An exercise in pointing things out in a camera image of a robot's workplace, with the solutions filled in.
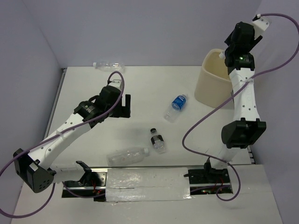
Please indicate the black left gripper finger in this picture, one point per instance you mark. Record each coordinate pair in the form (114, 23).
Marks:
(120, 112)
(127, 102)

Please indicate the clear ribbed plastic bottle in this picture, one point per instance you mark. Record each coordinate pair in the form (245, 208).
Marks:
(222, 55)

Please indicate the small black label bottle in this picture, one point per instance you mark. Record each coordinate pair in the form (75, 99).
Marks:
(157, 141)

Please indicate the large clear front bottle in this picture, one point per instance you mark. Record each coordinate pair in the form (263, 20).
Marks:
(127, 157)

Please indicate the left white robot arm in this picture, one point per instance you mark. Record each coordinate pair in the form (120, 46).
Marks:
(36, 168)

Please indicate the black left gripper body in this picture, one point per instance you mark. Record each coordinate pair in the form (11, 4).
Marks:
(110, 108)

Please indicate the blue label Pocari bottle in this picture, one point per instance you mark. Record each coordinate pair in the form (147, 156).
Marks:
(175, 108)

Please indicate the white foil cover sheet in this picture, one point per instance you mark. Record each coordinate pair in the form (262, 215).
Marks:
(147, 184)

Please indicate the beige plastic bin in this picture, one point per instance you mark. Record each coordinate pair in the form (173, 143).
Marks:
(213, 86)

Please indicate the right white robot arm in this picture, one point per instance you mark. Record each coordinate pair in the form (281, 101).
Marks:
(238, 66)

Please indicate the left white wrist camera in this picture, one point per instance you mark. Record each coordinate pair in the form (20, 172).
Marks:
(116, 83)

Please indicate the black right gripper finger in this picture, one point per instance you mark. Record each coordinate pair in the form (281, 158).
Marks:
(255, 42)
(230, 47)

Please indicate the clear bottle at back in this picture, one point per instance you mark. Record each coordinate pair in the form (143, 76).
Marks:
(109, 66)

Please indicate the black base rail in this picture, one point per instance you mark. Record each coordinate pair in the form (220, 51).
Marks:
(202, 180)

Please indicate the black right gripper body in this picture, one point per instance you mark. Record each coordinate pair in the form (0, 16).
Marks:
(252, 41)

